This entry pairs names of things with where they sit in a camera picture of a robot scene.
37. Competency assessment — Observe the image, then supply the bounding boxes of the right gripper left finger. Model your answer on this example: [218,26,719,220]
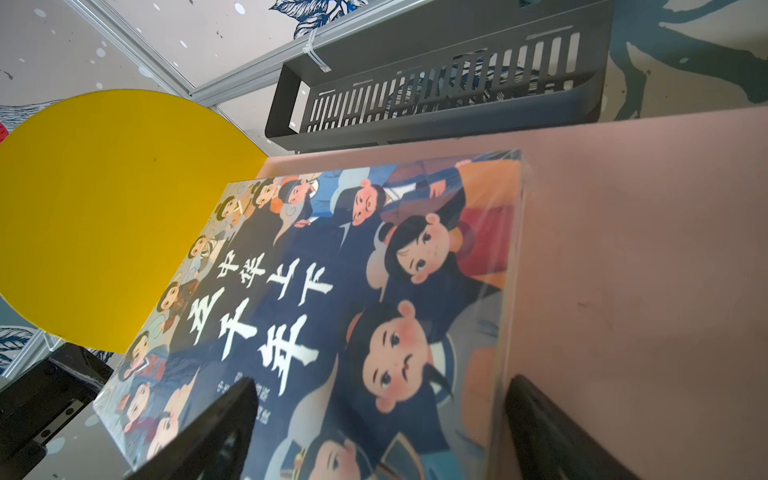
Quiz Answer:
[128,377,259,479]

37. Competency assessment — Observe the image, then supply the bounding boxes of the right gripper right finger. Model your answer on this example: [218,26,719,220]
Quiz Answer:
[505,375,639,480]

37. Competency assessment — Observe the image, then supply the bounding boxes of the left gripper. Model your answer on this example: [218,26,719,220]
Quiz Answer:
[1,343,113,479]

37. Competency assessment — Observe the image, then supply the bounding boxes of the large illustrated box book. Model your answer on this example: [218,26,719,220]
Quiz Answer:
[95,150,523,479]

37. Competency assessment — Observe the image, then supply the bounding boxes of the yellow pink blue bookshelf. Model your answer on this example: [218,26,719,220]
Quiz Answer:
[1,90,767,479]

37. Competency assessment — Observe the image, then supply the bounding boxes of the black slotted wall basket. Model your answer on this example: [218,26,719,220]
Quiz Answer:
[265,1,614,153]

